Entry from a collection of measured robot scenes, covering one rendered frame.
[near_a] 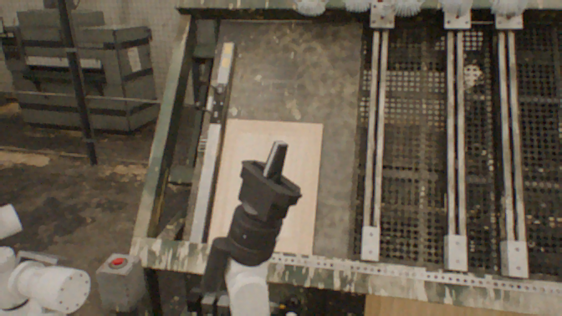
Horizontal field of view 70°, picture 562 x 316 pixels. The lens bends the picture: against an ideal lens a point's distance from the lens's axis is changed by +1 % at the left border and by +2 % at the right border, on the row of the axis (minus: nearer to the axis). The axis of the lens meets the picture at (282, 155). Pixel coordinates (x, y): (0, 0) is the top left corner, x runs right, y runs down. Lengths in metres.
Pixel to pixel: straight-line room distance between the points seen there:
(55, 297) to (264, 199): 0.35
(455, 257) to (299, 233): 0.59
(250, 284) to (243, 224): 0.11
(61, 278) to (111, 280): 0.89
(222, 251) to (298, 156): 1.08
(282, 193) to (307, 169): 1.09
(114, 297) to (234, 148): 0.75
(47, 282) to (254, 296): 0.33
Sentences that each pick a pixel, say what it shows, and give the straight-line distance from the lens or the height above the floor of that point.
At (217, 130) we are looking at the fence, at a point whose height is 1.29.
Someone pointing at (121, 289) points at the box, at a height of 0.87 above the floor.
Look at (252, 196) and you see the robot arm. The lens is 0.66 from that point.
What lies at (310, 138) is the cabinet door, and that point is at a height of 1.28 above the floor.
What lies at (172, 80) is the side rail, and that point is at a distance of 1.98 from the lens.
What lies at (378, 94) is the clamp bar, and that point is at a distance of 1.80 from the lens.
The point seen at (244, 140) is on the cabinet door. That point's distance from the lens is 1.78.
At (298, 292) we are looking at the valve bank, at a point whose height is 0.78.
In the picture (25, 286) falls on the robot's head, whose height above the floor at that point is 1.42.
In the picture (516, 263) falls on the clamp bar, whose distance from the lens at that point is 1.70.
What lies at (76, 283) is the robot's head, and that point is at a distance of 0.76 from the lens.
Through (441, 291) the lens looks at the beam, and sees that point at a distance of 1.65.
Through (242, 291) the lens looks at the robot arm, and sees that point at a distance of 0.71.
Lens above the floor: 1.86
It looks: 22 degrees down
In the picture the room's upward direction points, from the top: straight up
